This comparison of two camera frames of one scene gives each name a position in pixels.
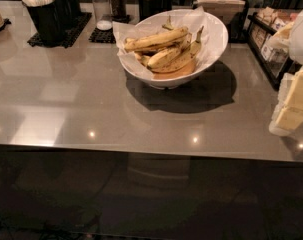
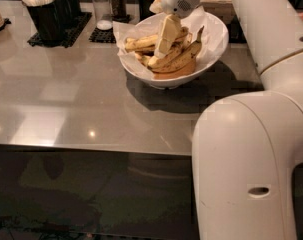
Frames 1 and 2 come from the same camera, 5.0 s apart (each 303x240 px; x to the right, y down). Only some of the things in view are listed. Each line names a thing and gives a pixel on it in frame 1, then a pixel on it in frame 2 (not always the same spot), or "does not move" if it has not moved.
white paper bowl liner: [197, 21] does not move
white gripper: [301, 39] -> [176, 0]
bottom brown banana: [176, 74] does not move
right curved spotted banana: [181, 59] does not move
